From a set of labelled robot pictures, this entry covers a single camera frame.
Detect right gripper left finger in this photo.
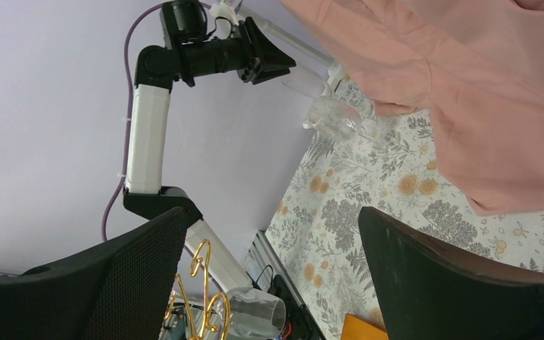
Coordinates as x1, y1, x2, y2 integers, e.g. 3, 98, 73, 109
0, 208, 188, 339

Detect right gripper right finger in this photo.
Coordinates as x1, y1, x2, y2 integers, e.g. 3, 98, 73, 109
358, 207, 544, 339

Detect floral table cloth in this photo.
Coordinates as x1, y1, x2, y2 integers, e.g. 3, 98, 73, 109
264, 79, 544, 340

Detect pink shorts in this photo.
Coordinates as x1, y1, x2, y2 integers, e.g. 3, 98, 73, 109
284, 1, 544, 215

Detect metal frame pole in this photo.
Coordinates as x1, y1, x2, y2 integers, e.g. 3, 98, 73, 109
235, 5, 346, 90

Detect gold wine glass rack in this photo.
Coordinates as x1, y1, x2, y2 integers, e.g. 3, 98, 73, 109
164, 239, 232, 340

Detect wooden rack base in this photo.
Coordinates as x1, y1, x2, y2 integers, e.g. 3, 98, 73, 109
340, 314, 389, 340

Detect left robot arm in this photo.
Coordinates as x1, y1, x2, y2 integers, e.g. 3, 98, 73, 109
115, 1, 296, 291

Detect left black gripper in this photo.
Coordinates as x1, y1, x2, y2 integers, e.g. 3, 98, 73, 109
237, 16, 296, 85

